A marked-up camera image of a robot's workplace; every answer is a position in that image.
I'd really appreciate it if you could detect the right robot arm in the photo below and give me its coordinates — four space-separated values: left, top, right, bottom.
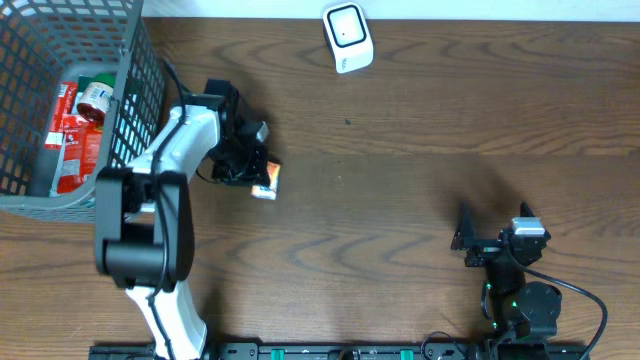
451 203 562 360

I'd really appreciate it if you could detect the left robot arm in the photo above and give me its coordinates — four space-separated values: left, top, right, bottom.
89 79 272 359

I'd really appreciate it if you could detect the green lid jar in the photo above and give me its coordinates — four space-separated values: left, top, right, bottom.
76 73 116 124

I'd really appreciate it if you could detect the grey plastic mesh basket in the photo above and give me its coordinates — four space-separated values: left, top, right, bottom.
1 0 167 223

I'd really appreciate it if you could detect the white barcode scanner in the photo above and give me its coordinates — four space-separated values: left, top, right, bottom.
322 2 374 74

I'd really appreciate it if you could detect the green white packet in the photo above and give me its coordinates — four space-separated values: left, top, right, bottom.
77 75 93 93

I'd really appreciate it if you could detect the small orange white carton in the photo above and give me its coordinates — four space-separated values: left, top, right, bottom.
251 161 281 201

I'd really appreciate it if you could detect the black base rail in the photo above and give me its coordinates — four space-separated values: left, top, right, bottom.
88 340 586 360

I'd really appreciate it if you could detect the red snack packet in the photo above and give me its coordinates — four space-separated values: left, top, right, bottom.
44 82 103 197

